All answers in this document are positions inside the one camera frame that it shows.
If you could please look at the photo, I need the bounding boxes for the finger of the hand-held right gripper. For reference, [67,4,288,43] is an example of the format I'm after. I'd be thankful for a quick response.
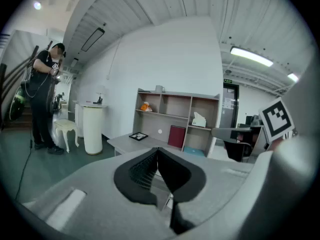
[211,126,252,143]

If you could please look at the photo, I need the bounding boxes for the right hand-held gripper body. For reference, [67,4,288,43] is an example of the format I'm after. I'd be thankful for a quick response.
[250,97,299,150]

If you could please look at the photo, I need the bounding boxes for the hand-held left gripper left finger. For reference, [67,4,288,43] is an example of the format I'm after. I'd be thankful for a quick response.
[22,147,176,240]

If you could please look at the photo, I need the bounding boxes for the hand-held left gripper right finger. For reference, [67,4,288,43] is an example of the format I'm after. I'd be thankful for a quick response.
[156,147,254,237]

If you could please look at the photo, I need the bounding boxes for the grey wooden shelf unit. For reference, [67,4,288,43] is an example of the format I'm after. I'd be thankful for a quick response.
[132,87,221,158]

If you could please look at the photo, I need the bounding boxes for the person's right forearm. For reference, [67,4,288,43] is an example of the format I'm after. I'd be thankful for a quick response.
[268,136,285,152]

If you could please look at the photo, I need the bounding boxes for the black door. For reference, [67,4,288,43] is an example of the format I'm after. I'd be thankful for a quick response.
[222,82,240,130]

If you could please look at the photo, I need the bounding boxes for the black office chair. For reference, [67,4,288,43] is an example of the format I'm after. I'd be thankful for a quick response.
[223,140,252,163]

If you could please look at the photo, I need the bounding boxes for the white tissue box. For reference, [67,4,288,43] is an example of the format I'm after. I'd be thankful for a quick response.
[191,111,208,128]

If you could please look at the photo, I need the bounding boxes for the light blue flat box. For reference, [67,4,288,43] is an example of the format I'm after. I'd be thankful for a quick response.
[183,146,206,157]

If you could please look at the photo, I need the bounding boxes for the maroon book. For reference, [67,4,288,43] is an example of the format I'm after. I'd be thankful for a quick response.
[167,124,187,149]

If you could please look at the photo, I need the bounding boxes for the long lit ceiling light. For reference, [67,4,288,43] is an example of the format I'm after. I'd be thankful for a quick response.
[229,45,274,68]

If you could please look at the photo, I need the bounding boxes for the white carved stool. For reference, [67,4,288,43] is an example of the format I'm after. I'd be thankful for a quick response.
[53,118,80,154]

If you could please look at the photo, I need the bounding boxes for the white shade table lamp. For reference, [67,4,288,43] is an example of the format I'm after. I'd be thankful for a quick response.
[92,84,107,105]

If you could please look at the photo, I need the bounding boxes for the dark stair railing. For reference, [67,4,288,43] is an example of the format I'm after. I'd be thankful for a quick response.
[0,44,41,132]

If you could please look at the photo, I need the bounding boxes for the long black pendant lamp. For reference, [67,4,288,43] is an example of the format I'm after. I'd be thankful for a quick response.
[80,27,106,53]

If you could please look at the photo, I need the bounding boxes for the white round pedestal table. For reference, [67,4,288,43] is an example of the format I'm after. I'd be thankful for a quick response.
[78,103,109,156]

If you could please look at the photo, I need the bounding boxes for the black frame deer picture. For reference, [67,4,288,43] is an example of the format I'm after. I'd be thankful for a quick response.
[128,131,149,142]

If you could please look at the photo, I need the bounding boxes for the black floor cable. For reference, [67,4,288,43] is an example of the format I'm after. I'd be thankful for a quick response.
[14,130,34,203]

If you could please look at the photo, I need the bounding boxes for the white wall cable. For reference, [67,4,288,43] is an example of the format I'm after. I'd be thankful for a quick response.
[106,37,121,80]

